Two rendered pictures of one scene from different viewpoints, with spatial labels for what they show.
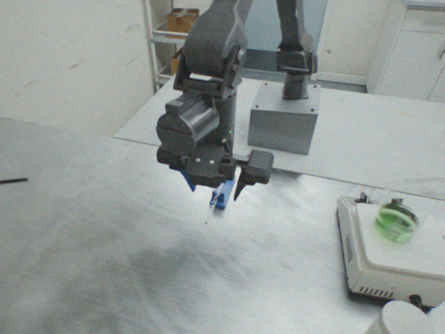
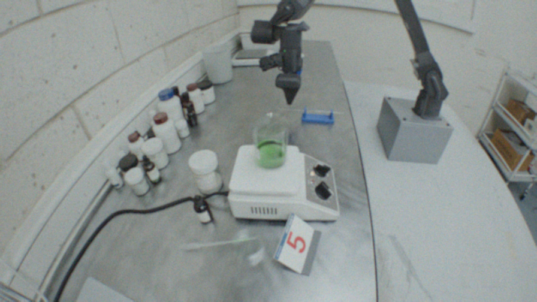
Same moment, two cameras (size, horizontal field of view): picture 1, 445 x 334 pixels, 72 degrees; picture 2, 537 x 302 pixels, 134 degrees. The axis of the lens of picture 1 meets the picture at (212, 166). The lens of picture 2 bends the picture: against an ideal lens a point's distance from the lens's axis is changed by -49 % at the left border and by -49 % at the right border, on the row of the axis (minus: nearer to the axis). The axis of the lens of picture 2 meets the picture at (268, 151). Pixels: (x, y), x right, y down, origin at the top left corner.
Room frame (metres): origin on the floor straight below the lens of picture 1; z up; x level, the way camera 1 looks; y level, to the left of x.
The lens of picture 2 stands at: (0.27, -0.58, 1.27)
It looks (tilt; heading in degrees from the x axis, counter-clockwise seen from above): 40 degrees down; 85
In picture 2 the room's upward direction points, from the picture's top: 4 degrees counter-clockwise
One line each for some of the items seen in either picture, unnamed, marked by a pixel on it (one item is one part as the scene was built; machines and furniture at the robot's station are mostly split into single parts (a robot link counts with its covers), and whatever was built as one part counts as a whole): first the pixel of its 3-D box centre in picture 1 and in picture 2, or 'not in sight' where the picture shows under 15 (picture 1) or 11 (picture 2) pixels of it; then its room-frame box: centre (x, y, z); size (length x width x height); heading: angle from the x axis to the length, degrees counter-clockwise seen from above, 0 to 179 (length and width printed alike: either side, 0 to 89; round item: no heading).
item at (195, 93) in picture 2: not in sight; (194, 98); (0.09, 0.12, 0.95); 0.06 x 0.06 x 0.10
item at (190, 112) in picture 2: not in sight; (190, 115); (0.09, 0.03, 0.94); 0.03 x 0.03 x 0.07
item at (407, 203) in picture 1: (398, 212); (271, 143); (0.30, -0.27, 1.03); 0.07 x 0.06 x 0.08; 70
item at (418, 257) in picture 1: (401, 237); (266, 167); (0.29, -0.29, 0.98); 0.12 x 0.12 x 0.01; 78
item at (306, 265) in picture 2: not in sight; (299, 244); (0.33, -0.42, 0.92); 0.09 x 0.06 x 0.04; 62
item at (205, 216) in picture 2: not in sight; (201, 207); (0.16, -0.33, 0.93); 0.03 x 0.03 x 0.07
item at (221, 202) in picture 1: (223, 185); (318, 114); (0.47, -0.02, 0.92); 0.10 x 0.03 x 0.04; 163
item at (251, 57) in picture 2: not in sight; (258, 56); (0.35, 0.63, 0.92); 0.26 x 0.19 x 0.05; 167
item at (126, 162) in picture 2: not in sight; (131, 168); (-0.05, -0.18, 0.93); 0.05 x 0.05 x 0.06
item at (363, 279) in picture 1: (386, 241); (280, 183); (0.31, -0.29, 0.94); 0.22 x 0.13 x 0.08; 168
